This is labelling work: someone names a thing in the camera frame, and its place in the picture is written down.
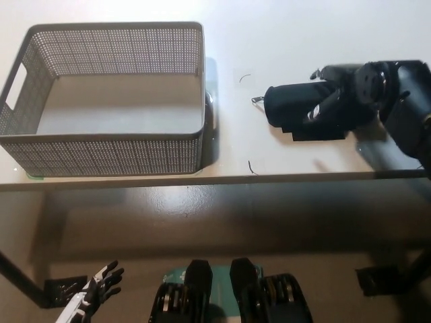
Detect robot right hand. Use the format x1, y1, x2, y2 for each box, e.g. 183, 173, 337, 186
302, 61, 387, 124

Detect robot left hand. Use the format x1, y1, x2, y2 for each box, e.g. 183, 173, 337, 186
55, 260, 125, 323

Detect black fabric pencil case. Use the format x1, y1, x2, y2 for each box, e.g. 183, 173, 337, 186
251, 82, 371, 133

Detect black metal table leg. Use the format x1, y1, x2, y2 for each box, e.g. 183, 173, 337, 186
355, 248, 431, 297
0, 250, 89, 309

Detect black ribbed robot body block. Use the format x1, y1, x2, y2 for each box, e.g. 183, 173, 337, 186
147, 258, 215, 323
230, 258, 312, 323

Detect black robot legs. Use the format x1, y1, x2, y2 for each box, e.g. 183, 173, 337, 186
164, 264, 264, 323

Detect grey perforated plastic basket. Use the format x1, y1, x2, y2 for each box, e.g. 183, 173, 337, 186
0, 22, 207, 178

